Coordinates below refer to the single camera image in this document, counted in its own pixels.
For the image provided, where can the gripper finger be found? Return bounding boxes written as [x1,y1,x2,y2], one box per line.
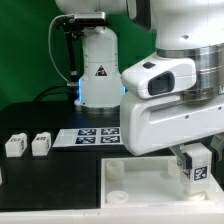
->
[171,145,192,170]
[210,133,224,155]

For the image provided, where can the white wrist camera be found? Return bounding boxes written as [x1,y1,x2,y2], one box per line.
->
[122,54,196,99]

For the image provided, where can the white sheet with AprilTags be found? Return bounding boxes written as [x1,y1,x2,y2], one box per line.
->
[53,127,123,147]

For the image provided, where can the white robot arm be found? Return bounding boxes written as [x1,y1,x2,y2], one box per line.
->
[56,0,224,170]

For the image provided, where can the black cables at base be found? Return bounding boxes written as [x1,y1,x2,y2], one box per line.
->
[32,83,78,103]

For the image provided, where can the white camera cable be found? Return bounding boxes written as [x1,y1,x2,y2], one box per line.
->
[47,13,75,84]

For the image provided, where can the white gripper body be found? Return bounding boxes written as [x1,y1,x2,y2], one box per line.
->
[120,93,224,156]

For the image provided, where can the white square tabletop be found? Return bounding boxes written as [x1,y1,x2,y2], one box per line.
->
[100,156,217,208]

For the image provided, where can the white L-shaped obstacle fixture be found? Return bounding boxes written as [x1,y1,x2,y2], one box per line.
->
[0,183,224,224]

